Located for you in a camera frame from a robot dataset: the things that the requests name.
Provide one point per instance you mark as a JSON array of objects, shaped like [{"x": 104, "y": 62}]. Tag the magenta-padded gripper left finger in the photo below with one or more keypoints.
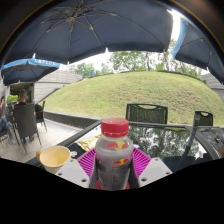
[{"x": 71, "y": 171}]

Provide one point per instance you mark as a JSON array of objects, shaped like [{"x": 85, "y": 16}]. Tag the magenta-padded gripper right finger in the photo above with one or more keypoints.
[{"x": 155, "y": 170}]

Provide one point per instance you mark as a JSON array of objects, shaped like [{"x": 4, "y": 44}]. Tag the red-capped drink bottle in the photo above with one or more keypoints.
[{"x": 114, "y": 160}]

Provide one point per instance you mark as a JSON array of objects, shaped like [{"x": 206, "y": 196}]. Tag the pale yellow cup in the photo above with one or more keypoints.
[{"x": 53, "y": 158}]

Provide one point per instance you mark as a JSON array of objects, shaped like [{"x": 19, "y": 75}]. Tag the grey metal pole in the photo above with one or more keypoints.
[{"x": 190, "y": 140}]

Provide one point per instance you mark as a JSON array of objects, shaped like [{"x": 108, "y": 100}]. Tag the dark slatted patio chair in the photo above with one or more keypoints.
[
  {"x": 146, "y": 114},
  {"x": 204, "y": 118}
]

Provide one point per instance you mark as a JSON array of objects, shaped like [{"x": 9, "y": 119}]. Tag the dark wicker chair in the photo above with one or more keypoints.
[
  {"x": 26, "y": 123},
  {"x": 40, "y": 115}
]

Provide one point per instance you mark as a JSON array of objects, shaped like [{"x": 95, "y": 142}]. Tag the dark grey device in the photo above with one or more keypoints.
[{"x": 211, "y": 136}]

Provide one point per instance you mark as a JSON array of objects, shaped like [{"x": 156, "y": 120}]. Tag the grey-roofed building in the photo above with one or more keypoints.
[
  {"x": 215, "y": 85},
  {"x": 55, "y": 85}
]

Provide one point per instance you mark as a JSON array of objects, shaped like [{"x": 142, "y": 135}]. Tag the navy umbrella with blue band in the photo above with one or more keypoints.
[
  {"x": 23, "y": 70},
  {"x": 203, "y": 50}
]

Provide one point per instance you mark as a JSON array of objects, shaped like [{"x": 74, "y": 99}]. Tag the large navy patio umbrella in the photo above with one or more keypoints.
[{"x": 93, "y": 33}]

